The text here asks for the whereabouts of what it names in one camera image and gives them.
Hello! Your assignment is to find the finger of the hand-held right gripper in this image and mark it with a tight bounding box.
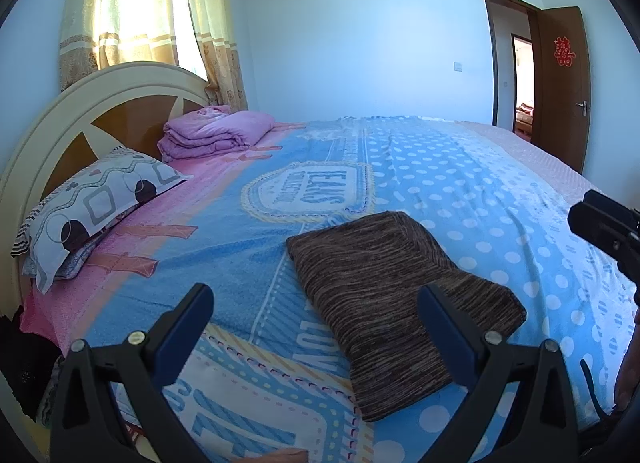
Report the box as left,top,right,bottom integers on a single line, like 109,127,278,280
582,188,640,229
570,200,640,259

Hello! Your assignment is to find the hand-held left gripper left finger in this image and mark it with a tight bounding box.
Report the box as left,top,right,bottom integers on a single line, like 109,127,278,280
49,283,216,463

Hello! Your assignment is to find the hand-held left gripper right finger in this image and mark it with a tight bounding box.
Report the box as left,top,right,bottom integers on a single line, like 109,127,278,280
417,283,581,463

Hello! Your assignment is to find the brown knitted sweater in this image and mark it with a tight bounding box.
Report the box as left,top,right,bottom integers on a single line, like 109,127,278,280
286,210,528,423

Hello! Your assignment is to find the person's right hand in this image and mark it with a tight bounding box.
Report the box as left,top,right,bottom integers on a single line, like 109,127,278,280
615,308,640,411

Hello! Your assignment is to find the person's left hand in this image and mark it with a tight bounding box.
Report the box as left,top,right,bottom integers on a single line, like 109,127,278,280
260,448,308,463

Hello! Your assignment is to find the brown wooden door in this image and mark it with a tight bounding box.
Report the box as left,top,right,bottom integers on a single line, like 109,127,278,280
531,6,592,175

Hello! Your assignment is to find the printed blue pink bed sheet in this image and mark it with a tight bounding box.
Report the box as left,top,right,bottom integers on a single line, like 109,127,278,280
20,116,640,463

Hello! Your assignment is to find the dark cloth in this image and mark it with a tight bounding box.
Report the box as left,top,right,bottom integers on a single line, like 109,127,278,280
0,303,68,424

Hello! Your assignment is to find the red paper door decoration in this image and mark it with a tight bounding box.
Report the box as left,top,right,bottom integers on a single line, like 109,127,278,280
553,34,575,67

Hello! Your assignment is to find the grey patterned pillow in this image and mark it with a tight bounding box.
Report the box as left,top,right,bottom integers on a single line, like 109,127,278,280
11,146,193,294

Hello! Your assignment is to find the folded pink quilt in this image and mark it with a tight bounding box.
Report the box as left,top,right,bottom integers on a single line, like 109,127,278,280
157,104,277,163

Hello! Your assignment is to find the cream wooden headboard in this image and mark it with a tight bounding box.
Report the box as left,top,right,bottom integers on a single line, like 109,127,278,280
0,60,211,304

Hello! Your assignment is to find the narrow yellow patterned curtain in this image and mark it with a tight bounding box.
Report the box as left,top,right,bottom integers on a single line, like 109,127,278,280
182,0,249,111

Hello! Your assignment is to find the wide yellow patterned curtain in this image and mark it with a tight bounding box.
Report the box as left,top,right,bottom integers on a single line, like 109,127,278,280
59,0,181,94

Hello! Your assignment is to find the black strap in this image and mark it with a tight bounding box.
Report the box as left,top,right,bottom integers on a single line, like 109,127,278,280
580,358,608,419

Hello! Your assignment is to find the brown door frame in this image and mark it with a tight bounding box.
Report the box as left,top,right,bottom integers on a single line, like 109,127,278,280
481,0,543,134

